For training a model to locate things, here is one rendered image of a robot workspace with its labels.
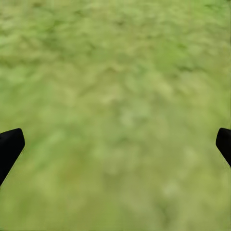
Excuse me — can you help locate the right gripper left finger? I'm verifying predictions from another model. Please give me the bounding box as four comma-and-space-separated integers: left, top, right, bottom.
0, 128, 25, 185

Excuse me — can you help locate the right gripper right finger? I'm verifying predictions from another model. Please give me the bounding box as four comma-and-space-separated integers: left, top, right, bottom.
216, 128, 231, 166

